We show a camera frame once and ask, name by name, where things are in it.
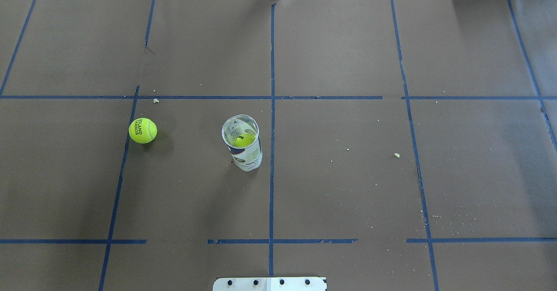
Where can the yellow tennis ball with text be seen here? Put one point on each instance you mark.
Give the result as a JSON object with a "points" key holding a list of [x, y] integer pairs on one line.
{"points": [[142, 130]]}

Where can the yellow tennis ball in canister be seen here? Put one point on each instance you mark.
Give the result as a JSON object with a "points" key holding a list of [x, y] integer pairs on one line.
{"points": [[244, 140]]}

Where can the clear plastic ball canister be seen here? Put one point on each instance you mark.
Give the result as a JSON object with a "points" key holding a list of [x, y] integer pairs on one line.
{"points": [[247, 159]]}

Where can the brown paper table cover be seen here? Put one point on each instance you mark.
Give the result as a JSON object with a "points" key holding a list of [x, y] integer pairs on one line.
{"points": [[408, 145]]}

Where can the white metal base plate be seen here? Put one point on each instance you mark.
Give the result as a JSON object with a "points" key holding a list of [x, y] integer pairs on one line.
{"points": [[270, 284]]}

